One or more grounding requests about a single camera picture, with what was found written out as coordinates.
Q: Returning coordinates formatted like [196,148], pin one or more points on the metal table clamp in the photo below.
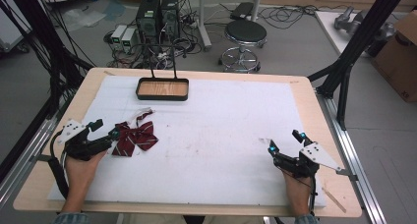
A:
[348,175]
[41,157]

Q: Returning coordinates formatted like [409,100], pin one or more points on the dark red striped bow tie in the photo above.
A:
[137,137]

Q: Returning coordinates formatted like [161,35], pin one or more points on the grey table leg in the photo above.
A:
[203,21]

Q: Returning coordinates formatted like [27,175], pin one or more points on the black computer tower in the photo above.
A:
[170,16]
[148,19]

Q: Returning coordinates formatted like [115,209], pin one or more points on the black metal frame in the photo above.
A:
[364,34]
[39,27]

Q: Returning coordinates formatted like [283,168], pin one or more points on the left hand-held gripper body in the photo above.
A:
[77,150]

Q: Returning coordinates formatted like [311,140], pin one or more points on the white platform board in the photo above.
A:
[330,29]

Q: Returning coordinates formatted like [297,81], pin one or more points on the aluminium rail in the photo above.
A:
[20,173]
[366,194]

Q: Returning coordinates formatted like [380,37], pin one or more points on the flat black case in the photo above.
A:
[242,10]

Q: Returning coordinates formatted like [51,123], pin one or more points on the black round stool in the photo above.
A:
[246,32]

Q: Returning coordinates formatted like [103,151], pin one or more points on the white power supply box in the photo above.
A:
[118,34]
[129,40]

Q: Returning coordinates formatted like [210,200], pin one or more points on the person's right hand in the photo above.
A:
[299,193]

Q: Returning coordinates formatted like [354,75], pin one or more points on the thin wooden stick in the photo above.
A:
[333,199]

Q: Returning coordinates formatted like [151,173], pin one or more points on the white table leg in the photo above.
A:
[257,3]

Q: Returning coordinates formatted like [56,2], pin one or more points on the brown cardboard box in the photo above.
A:
[398,57]

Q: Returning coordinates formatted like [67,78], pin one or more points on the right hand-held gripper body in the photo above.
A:
[300,166]

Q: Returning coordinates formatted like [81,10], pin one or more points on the black stand with wooden tray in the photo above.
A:
[163,89]

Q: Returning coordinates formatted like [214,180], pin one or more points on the person's left hand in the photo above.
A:
[81,175]

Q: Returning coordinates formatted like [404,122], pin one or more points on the white foam mat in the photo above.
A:
[213,135]

